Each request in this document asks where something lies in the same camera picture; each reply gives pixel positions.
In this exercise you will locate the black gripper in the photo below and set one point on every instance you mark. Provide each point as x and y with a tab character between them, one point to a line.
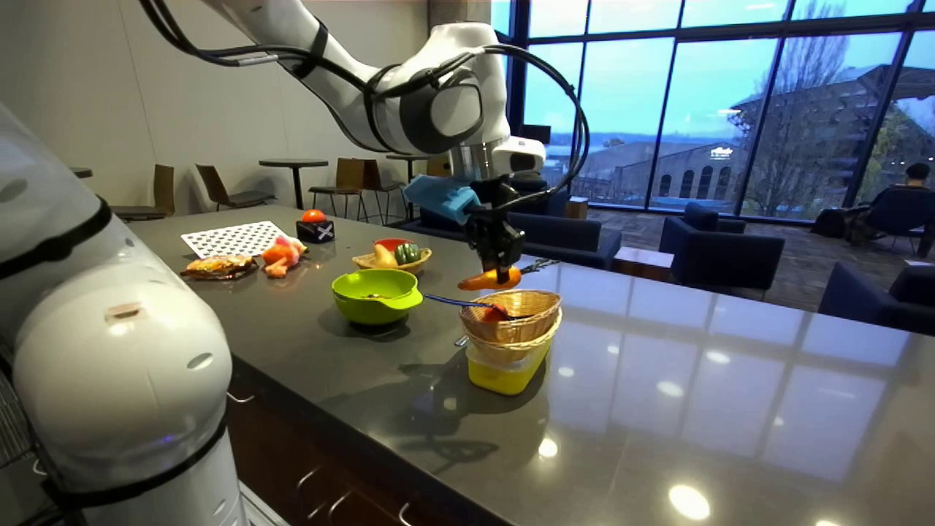
493	221

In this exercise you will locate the orange toy carrot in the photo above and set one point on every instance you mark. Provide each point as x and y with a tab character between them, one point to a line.
486	281

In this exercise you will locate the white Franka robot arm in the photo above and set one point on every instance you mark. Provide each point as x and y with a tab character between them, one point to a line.
118	370

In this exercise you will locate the small wicker basket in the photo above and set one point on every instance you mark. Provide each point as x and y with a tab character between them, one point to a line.
390	267

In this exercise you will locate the red toy tomato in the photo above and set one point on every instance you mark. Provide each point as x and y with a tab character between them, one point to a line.
493	315

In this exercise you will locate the blue plastic spoon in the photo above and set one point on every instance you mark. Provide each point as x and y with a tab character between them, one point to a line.
453	302

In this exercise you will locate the long dark blue sofa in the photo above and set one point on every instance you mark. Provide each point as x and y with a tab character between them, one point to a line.
571	236

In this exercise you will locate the green toy pepper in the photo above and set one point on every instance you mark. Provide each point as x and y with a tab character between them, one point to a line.
407	252

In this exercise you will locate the yellow plastic container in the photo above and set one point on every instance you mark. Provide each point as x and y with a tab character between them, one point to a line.
505	375

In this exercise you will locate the tan toy bread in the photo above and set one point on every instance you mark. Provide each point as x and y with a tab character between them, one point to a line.
384	255

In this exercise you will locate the green plastic bowl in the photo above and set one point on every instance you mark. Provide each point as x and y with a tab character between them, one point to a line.
374	302

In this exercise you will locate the low coffee table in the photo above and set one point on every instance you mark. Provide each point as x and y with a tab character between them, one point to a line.
643	261

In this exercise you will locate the wooden chair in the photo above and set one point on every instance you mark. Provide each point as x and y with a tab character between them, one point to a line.
228	191
156	194
339	186

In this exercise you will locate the orange toy tomato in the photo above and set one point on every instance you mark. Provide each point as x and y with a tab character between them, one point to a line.
314	217

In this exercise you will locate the dark blue armchair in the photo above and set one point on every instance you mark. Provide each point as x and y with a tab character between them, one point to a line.
718	249

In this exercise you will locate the orange plush toy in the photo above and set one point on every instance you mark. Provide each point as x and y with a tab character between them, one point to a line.
277	255

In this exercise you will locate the small orange toy piece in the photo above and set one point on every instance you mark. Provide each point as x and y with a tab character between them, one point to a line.
274	271

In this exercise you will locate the round dark cafe table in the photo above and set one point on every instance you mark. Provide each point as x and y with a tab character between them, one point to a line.
292	164

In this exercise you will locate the black white checkerboard sheet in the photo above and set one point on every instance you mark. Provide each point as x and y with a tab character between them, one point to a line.
235	237

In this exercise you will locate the seated person by window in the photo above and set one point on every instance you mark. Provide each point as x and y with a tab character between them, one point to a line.
901	199

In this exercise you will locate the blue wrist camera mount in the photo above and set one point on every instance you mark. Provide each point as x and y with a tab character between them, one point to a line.
442	199

